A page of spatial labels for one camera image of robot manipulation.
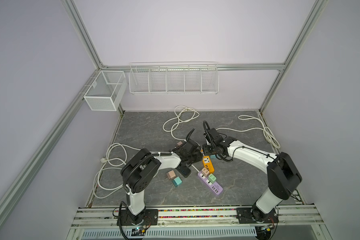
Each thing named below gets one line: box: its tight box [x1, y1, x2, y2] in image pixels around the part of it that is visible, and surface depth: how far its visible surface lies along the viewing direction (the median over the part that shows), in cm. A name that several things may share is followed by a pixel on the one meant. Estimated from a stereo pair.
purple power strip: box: [197, 170, 223, 195], surface depth 84 cm
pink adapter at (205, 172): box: [201, 167, 210, 177], surface depth 84 cm
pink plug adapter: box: [166, 170, 176, 179], surface depth 88 cm
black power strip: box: [176, 165, 191, 178], surface depth 88 cm
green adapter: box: [208, 173, 217, 184], surface depth 81 cm
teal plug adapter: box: [172, 176, 183, 187], surface depth 85 cm
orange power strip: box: [202, 155, 215, 174], surface depth 91 cm
